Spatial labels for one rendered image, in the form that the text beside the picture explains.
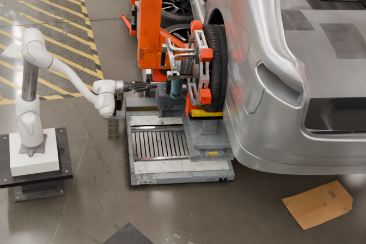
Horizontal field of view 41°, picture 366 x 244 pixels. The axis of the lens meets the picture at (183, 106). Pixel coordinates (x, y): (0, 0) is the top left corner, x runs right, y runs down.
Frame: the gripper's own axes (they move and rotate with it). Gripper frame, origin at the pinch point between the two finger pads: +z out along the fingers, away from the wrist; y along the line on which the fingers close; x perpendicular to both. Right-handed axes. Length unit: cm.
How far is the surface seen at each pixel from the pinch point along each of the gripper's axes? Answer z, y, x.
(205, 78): 35.5, 9.4, 13.7
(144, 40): 0, -60, -1
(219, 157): 58, 8, -70
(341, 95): 134, 24, 8
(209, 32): 41, -18, 34
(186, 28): 47, -127, -33
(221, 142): 60, 0, -61
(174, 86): 21.4, -25.4, -21.5
